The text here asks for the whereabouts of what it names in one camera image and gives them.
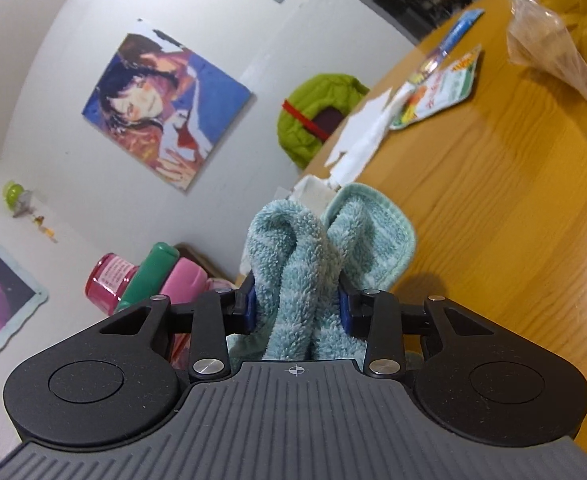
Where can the blue long packet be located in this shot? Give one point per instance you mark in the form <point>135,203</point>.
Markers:
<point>447,44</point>

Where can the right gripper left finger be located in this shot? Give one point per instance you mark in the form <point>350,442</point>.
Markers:
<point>216,315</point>

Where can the green orange snack packet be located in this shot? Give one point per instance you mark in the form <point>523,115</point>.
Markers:
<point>444,89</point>

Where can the white paper towel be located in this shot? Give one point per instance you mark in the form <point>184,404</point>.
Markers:
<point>352,163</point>

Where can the anime poster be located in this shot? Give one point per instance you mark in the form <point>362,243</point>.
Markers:
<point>165,105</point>

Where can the white tissue pack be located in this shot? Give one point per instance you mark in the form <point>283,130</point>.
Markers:
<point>310,192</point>

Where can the green wall ornament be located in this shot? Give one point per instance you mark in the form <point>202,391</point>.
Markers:
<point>18,200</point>

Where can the white paper sheet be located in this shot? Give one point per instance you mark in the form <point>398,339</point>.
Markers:
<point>356,125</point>

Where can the teal striped towel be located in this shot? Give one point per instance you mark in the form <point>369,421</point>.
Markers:
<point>297,257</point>

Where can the pink water bottle green handle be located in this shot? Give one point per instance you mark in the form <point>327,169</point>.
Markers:
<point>172,271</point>

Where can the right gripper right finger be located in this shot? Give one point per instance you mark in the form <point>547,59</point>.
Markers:
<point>376,317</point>

